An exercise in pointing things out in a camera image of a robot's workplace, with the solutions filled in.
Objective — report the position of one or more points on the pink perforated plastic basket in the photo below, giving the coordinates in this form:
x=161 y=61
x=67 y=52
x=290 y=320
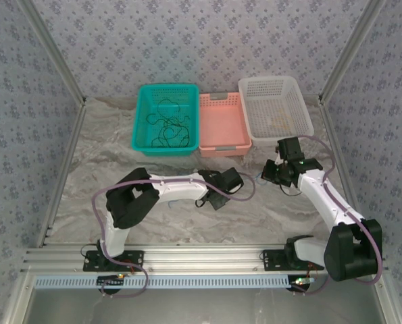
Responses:
x=222 y=125

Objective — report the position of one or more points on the small controller board with LED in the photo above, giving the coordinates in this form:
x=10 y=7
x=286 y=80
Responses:
x=302 y=281
x=111 y=280

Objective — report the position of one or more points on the teal perforated plastic basket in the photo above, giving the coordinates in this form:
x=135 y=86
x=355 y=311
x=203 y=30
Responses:
x=146 y=101

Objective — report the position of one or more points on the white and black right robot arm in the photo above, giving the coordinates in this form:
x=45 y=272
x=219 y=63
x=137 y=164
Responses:
x=317 y=192

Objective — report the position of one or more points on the white perforated plastic basket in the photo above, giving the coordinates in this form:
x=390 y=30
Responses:
x=265 y=101

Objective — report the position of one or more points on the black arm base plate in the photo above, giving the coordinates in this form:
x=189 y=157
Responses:
x=133 y=258
x=271 y=260

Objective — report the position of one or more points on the grey metal sheet panel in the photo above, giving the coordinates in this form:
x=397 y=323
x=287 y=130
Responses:
x=200 y=307

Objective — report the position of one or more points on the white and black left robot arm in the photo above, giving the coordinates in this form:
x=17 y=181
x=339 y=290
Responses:
x=180 y=190

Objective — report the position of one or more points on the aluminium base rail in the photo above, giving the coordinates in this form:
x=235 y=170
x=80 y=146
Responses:
x=200 y=258

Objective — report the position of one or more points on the aluminium frame post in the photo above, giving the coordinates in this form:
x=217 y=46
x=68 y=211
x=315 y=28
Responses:
x=350 y=50
x=56 y=54

